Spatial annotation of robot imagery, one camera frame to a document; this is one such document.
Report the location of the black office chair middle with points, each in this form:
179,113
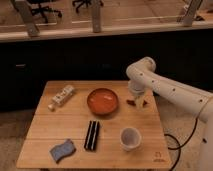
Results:
78,3

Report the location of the black office chair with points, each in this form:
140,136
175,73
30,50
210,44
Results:
78,3
43,9

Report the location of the black white striped block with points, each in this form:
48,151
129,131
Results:
92,136

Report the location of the orange round bowl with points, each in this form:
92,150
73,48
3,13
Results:
102,101

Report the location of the wooden table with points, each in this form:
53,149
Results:
72,137

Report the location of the blue sponge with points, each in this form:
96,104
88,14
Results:
60,151

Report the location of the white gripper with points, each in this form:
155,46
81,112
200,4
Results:
138,90

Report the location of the grey metal post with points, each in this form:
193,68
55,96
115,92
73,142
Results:
96,16
188,18
27,18

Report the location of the grey metal post left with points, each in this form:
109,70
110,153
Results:
27,18

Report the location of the black office chair left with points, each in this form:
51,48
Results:
43,9

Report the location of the grey metal post middle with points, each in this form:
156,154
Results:
96,16

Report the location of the red chili pepper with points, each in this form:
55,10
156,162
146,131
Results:
132,103

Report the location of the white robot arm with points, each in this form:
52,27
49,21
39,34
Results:
198,102

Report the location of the grey metal post right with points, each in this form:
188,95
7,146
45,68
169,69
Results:
188,18

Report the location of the white plastic cup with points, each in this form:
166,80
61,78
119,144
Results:
130,138

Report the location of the white plastic bottle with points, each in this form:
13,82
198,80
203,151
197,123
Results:
61,97

